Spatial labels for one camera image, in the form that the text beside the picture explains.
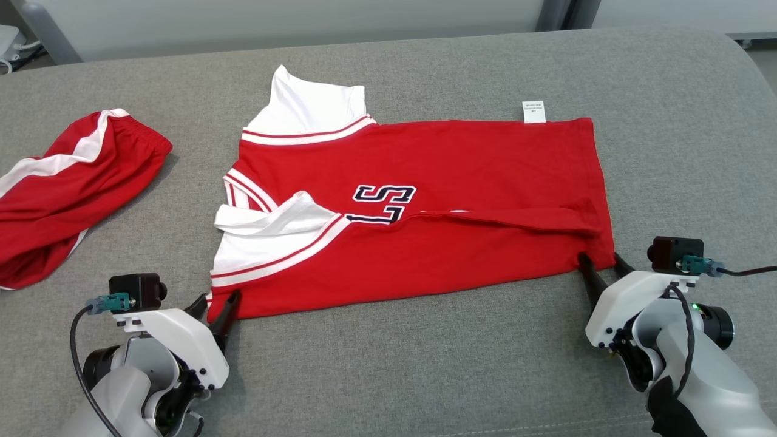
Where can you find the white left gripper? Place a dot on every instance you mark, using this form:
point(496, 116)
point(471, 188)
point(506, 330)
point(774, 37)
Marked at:
point(182, 340)

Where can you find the red white shorts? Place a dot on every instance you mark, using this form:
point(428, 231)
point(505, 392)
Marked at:
point(61, 206)

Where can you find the wide white partition panel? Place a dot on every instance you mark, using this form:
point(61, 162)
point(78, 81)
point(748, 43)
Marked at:
point(303, 24)

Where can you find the red white jersey shirt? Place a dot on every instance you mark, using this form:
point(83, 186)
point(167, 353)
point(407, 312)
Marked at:
point(455, 170)

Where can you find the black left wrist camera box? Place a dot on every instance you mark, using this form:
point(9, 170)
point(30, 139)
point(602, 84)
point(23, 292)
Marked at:
point(136, 290)

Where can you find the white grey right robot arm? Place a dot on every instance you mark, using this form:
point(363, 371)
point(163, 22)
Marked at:
point(716, 376)

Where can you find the narrow white partition panel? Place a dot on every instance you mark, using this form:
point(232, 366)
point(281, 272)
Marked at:
point(686, 12)

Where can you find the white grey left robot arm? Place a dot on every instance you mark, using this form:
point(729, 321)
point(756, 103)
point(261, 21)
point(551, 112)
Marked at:
point(121, 394)

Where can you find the white power strip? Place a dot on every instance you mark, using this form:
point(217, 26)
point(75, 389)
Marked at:
point(9, 42)

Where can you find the grey partition post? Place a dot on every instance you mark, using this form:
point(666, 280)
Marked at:
point(48, 30)
point(555, 12)

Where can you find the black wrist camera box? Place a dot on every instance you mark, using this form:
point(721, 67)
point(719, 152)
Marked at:
point(136, 290)
point(677, 252)

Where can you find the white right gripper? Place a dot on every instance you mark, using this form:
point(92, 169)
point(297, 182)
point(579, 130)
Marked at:
point(619, 303)

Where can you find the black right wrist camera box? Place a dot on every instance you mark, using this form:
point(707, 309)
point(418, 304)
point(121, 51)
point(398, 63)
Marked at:
point(677, 252)

